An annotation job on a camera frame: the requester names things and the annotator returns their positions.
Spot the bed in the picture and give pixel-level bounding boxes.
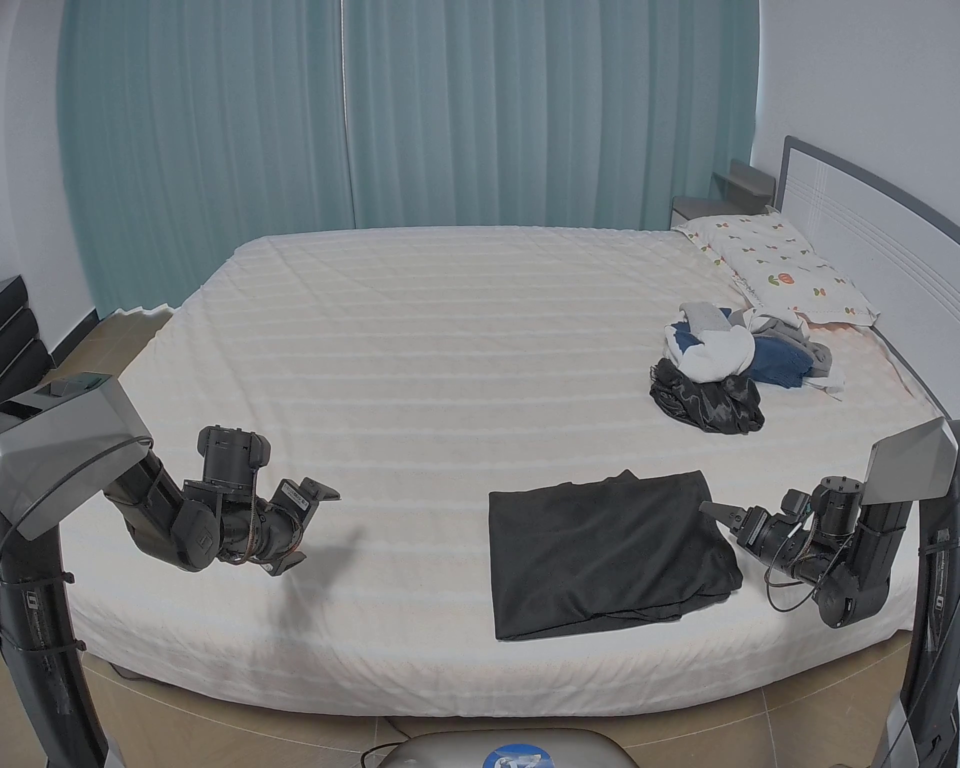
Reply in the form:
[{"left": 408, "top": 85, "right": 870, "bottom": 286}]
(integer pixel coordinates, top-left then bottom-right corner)
[{"left": 56, "top": 135, "right": 960, "bottom": 717}]

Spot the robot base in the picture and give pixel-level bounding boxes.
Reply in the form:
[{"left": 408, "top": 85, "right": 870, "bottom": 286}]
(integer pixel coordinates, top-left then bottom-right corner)
[{"left": 390, "top": 729, "right": 631, "bottom": 768}]

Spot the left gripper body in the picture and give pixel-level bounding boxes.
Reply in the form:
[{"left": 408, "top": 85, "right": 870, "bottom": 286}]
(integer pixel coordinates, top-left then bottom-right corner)
[{"left": 243, "top": 478, "right": 322, "bottom": 575}]

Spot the white printed pillow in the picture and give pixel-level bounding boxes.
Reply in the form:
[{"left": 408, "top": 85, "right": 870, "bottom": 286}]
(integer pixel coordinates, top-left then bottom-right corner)
[{"left": 672, "top": 213, "right": 880, "bottom": 329}]

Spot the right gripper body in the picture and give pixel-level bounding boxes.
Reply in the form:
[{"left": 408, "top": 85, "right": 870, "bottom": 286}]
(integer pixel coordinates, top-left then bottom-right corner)
[{"left": 737, "top": 506, "right": 790, "bottom": 561}]

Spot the black T-shirt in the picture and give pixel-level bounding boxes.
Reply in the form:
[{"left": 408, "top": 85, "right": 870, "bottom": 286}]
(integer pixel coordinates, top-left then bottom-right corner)
[{"left": 487, "top": 470, "right": 745, "bottom": 642}]

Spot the black chest of drawers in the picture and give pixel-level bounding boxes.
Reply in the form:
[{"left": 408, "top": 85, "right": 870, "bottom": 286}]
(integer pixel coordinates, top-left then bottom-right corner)
[{"left": 0, "top": 273, "right": 55, "bottom": 402}]

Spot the pile of clothes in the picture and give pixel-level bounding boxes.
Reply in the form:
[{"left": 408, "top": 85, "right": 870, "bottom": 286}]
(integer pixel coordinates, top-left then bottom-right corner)
[{"left": 661, "top": 301, "right": 847, "bottom": 400}]

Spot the black shiny garment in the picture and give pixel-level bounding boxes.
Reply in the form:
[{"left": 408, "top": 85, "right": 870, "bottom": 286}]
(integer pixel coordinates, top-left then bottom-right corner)
[{"left": 648, "top": 357, "right": 766, "bottom": 436}]

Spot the grey bedside table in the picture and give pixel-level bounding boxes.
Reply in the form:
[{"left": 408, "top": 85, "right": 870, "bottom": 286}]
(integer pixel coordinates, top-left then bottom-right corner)
[{"left": 669, "top": 159, "right": 775, "bottom": 230}]

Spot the blue-green curtain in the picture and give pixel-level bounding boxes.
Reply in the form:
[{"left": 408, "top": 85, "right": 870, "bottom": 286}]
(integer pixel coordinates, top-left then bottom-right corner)
[
  {"left": 56, "top": 0, "right": 354, "bottom": 315},
  {"left": 341, "top": 0, "right": 762, "bottom": 231}
]

